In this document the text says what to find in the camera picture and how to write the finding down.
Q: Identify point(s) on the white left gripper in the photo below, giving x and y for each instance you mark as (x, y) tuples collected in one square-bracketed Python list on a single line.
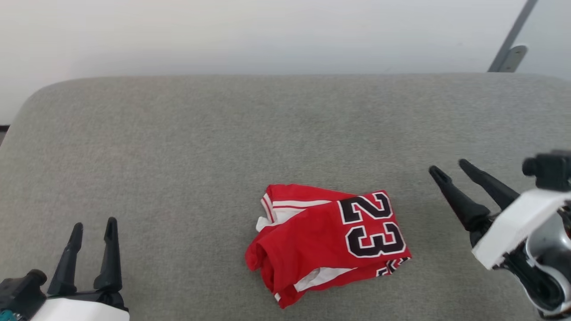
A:
[(80, 310)]

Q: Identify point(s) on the grey slanted metal post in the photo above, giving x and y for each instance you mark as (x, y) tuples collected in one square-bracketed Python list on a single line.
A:
[(517, 26)]

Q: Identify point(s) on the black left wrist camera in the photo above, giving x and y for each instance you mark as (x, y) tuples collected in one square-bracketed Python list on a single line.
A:
[(20, 292)]

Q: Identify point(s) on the grey metal post bracket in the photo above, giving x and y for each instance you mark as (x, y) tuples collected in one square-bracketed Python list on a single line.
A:
[(513, 59)]

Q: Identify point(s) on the grey fabric sofa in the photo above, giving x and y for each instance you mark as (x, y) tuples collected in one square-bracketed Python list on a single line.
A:
[(223, 156)]

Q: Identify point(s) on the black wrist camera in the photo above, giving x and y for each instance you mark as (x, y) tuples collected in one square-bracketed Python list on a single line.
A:
[(551, 171), (20, 292)]

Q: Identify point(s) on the teal left camera connector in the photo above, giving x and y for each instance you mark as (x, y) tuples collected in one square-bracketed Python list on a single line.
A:
[(9, 316)]

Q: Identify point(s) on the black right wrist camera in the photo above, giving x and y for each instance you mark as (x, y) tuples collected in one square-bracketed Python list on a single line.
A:
[(551, 171)]

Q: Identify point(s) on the red white basketball jersey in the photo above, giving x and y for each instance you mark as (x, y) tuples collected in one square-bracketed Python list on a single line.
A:
[(321, 240)]

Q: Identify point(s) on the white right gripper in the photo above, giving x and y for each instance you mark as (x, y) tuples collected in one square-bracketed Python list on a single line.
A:
[(513, 227)]

